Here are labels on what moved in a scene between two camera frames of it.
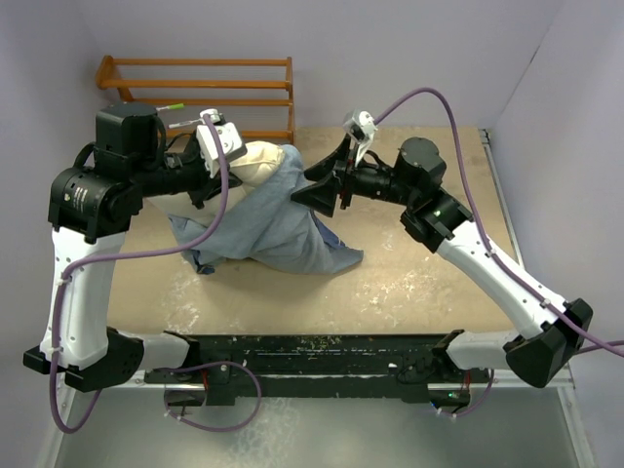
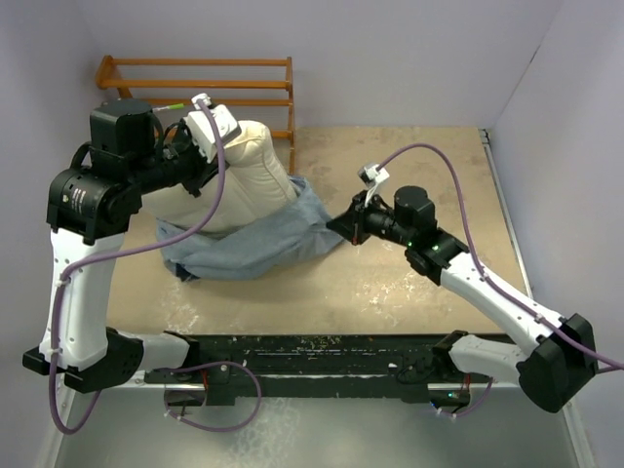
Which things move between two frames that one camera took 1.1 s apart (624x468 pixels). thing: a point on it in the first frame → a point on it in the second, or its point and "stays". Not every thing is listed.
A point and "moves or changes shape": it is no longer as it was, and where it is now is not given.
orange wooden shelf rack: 105,80 stays
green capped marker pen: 171,106 stays
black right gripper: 322,195 → 352,223
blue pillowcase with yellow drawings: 270,231 moves or changes shape
